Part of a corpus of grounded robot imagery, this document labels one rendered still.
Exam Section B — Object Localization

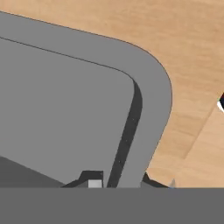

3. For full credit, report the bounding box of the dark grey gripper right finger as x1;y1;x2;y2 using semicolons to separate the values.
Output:
140;171;177;189

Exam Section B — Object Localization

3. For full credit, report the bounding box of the black and white round thing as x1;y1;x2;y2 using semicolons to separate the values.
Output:
216;92;224;114

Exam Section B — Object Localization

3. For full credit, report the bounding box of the grey rounded flat platform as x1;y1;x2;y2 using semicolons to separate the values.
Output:
0;10;173;189

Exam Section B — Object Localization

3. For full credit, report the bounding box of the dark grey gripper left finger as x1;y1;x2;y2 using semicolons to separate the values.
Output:
60;170;105;189

